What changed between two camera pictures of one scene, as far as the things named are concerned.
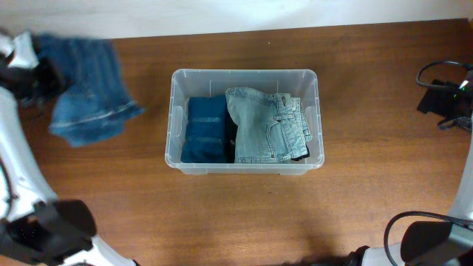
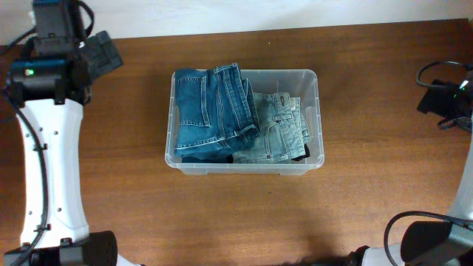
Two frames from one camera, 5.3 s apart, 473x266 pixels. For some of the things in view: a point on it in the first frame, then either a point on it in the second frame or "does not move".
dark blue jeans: [97, 99] -> [216, 112]
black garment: [303, 157] does not move
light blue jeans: [269, 127] does not move
